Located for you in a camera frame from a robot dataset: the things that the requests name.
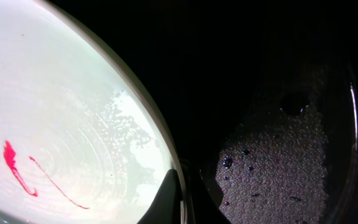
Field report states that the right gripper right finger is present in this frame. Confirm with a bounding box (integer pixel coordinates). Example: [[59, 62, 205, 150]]
[[183, 160, 230, 224]]

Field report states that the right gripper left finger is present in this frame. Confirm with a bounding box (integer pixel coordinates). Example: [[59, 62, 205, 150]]
[[138, 169, 182, 224]]

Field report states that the light blue plate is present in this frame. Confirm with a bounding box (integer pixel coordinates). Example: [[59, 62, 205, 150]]
[[0, 1, 188, 223]]

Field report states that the round black tray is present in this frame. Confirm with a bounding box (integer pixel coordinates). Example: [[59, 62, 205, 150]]
[[56, 1, 358, 223]]

